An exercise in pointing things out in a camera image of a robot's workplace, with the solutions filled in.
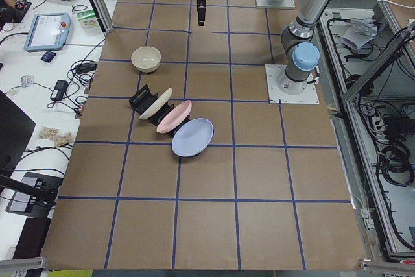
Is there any blue plate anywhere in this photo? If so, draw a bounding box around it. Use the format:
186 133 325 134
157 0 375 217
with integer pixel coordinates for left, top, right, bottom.
172 118 214 157

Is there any cream plate in rack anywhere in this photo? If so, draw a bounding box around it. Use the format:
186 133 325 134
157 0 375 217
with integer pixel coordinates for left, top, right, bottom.
139 87 172 120

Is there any pink plate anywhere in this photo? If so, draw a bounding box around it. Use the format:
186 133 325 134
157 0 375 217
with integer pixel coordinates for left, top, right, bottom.
156 100 192 134

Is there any cream bowl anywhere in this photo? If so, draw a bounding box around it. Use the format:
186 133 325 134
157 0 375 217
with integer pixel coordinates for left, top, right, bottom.
131 46 161 73

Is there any green white carton box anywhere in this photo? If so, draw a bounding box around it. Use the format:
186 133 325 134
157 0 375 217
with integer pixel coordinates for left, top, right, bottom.
77 10 99 30

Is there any near blue teach pendant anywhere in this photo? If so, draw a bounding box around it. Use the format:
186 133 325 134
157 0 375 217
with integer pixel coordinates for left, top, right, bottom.
24 13 71 52

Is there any black power adapter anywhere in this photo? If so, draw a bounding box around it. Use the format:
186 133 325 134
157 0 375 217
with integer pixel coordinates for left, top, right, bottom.
50 80 69 102

